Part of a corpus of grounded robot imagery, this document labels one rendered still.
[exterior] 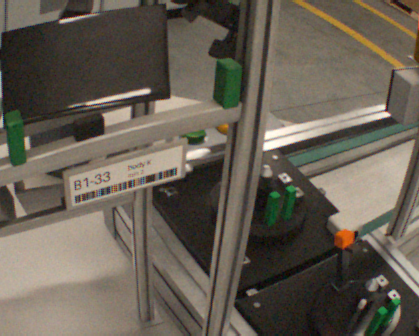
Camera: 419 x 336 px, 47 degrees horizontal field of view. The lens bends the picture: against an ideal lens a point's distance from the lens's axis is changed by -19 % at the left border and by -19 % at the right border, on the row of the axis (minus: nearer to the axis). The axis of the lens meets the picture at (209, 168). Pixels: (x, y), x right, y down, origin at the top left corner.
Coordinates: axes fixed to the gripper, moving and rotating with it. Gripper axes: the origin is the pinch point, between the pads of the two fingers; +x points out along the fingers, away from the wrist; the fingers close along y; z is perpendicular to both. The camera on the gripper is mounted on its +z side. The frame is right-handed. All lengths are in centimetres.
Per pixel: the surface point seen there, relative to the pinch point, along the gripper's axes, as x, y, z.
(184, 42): 183, 0, -190
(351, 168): 10.0, -17.2, 27.5
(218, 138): -8.9, -22.3, 9.9
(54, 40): -67, -14, 36
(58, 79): -66, -16, 37
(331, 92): 211, 8, -88
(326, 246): -15, -27, 40
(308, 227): -14.3, -26.4, 34.9
